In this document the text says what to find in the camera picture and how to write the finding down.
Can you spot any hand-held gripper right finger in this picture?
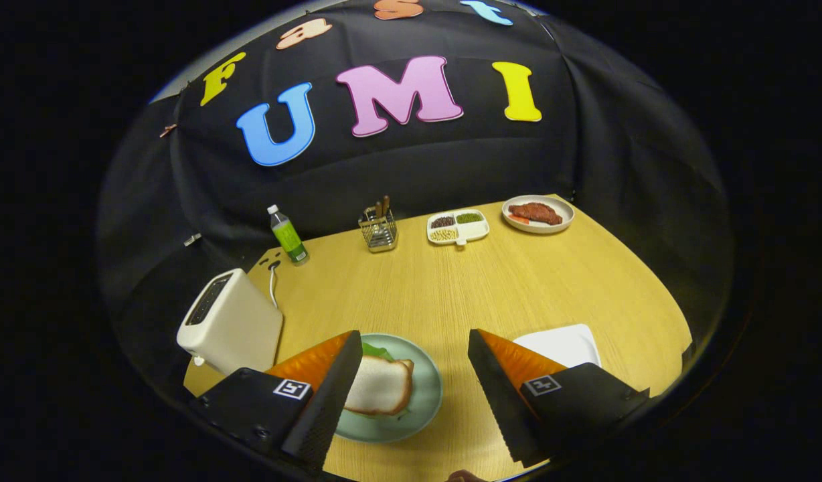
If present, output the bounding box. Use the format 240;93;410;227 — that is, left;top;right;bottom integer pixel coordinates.
468;328;651;468

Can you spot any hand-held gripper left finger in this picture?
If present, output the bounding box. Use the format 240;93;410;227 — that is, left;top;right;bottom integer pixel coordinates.
187;329;363;473

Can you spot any bread slice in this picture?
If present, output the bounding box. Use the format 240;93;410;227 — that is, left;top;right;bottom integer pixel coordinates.
344;355;415;416

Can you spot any pale green round plate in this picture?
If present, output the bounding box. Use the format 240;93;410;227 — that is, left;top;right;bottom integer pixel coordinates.
334;333;444;444

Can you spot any white square plate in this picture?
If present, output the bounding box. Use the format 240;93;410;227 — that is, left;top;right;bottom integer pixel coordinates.
511;323;602;369

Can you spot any white toaster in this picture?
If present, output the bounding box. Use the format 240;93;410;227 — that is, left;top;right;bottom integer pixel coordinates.
177;268;284;376

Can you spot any white divided bean dish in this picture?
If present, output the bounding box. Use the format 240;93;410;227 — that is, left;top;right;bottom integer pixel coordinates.
426;209;490;247

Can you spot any green drink bottle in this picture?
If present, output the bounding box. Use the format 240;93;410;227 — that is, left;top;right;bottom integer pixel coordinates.
267;204;311;266

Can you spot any white round plate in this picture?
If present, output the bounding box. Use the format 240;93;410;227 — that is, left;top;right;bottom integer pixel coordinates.
501;194;576;234

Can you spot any red meat piece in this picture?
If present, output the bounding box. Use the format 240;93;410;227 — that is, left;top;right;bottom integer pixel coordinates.
508;202;564;226

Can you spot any black backdrop cloth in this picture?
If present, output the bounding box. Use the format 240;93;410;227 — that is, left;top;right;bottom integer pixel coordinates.
95;0;736;376

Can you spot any metal wire utensil holder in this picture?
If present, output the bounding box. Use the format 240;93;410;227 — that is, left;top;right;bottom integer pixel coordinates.
358;208;399;253

